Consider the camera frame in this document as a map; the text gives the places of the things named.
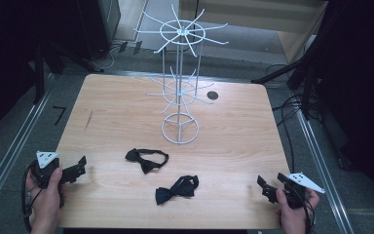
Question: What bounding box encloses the white wire hook rack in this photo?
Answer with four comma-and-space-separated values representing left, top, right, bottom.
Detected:
133, 3, 230, 145

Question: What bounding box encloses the wide-strapped dark bow tie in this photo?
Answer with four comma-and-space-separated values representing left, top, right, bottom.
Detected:
155, 175, 200, 206

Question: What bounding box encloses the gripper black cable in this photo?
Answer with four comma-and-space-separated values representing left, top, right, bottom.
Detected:
300, 191, 317, 234
20, 162, 43, 233

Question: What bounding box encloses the dark cabinet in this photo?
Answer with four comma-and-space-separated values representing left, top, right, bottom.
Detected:
77, 0, 122, 61

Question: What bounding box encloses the thin-strapped black bow tie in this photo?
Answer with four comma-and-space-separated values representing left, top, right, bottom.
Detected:
125, 147, 170, 175

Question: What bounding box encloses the white floor cable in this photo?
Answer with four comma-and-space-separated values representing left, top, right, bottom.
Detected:
101, 45, 125, 71

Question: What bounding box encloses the light wooden panel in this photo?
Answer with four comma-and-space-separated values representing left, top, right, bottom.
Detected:
178, 0, 329, 63

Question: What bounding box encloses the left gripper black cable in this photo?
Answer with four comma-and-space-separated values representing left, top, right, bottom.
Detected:
20, 162, 43, 233

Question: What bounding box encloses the person's left hand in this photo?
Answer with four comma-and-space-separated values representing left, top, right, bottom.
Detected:
25, 167, 68, 227

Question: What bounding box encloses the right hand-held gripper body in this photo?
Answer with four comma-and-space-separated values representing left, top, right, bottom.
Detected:
282, 172, 326, 210

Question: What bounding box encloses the metal floor rail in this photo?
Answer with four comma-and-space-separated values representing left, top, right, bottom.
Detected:
0, 72, 59, 225
296, 110, 355, 234

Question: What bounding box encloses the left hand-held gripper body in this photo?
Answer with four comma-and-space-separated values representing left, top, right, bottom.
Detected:
30, 150, 61, 190

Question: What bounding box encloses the black metal stand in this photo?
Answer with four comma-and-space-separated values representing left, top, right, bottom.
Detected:
33, 40, 105, 105
251, 48, 320, 121

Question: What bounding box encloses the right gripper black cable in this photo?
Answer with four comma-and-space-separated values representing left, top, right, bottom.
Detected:
300, 191, 317, 234

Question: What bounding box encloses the person's right hand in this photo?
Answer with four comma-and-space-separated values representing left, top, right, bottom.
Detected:
275, 188, 321, 226

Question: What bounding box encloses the black floor cable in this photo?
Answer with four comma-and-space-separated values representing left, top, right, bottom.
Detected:
272, 94, 310, 165

